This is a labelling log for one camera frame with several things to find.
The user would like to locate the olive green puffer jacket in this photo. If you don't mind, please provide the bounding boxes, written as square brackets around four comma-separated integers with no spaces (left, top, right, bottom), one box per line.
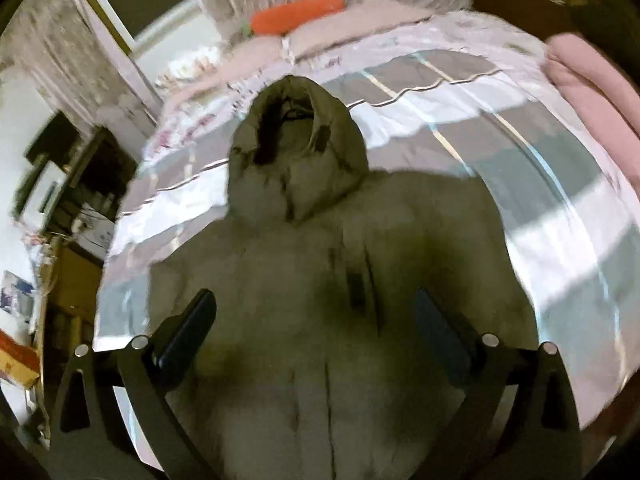
[149,76,537,479]

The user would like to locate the dark wooden cabinet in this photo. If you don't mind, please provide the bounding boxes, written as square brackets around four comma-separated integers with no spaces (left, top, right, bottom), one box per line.
[11,112,137,262]

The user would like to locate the grey white striped bed quilt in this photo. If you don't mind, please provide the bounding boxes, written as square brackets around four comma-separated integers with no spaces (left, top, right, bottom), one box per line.
[93,11,639,426]

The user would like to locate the pink folded blanket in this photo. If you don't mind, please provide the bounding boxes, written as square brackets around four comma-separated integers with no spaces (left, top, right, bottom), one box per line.
[542,34,639,190]

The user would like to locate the grey patterned curtain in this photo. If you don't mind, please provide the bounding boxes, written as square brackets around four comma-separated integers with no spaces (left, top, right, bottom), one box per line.
[1,0,471,132]

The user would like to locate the floral pink pillow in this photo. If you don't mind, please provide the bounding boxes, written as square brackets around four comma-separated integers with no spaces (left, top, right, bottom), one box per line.
[155,0,434,103]

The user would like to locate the orange carrot plush pillow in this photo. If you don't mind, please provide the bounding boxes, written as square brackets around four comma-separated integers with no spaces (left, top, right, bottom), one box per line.
[240,0,346,38]

